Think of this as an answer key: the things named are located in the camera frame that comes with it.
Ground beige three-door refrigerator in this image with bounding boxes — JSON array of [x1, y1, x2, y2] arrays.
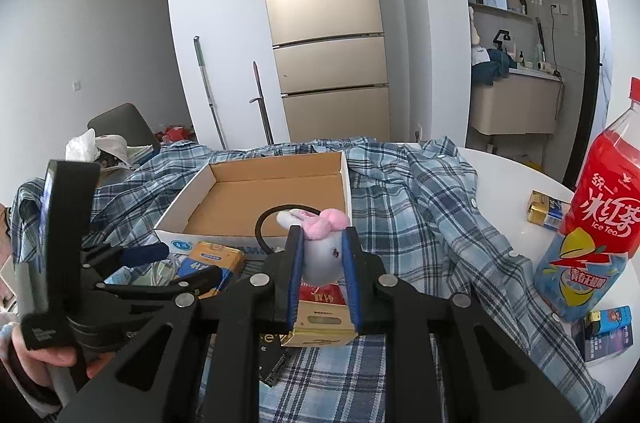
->
[[266, 0, 390, 143]]

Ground grey mop handle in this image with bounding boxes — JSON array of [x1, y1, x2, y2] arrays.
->
[[193, 35, 228, 150]]

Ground person's left hand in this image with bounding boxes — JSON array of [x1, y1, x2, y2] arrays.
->
[[10, 326, 116, 381]]

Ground bathroom vanity cabinet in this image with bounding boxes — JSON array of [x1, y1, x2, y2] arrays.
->
[[470, 73, 563, 136]]

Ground red ice tea bottle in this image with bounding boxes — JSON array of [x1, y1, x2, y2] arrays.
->
[[534, 76, 640, 322]]

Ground white plastic bag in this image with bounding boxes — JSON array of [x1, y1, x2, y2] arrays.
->
[[65, 128, 130, 169]]

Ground teal clothes on vanity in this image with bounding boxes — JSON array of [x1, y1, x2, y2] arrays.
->
[[471, 46, 518, 85]]

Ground gold red cigarette box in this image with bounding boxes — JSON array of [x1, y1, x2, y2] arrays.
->
[[281, 282, 357, 348]]

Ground shallow cardboard box tray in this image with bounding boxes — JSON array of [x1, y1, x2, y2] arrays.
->
[[154, 152, 352, 253]]

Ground grey chair back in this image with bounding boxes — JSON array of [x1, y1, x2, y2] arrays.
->
[[87, 102, 160, 152]]

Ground white charging cable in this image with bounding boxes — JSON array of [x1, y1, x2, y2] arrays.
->
[[150, 254, 189, 287]]

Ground orange blue cigarette box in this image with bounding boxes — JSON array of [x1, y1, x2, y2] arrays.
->
[[176, 241, 244, 299]]

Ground blue plaid shirt cloth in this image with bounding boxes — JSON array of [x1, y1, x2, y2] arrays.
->
[[10, 135, 614, 423]]

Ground white plush bunny pink bow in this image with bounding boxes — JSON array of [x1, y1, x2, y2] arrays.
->
[[277, 209, 350, 287]]

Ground dark blue small box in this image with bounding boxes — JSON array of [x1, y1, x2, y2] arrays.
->
[[572, 305, 634, 363]]

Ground red dark broom handle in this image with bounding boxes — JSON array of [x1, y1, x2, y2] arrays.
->
[[250, 61, 274, 146]]

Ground gold blue box on table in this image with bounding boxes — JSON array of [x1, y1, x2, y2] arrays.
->
[[527, 190, 570, 231]]

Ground black phone-like box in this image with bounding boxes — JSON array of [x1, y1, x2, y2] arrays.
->
[[258, 334, 292, 387]]

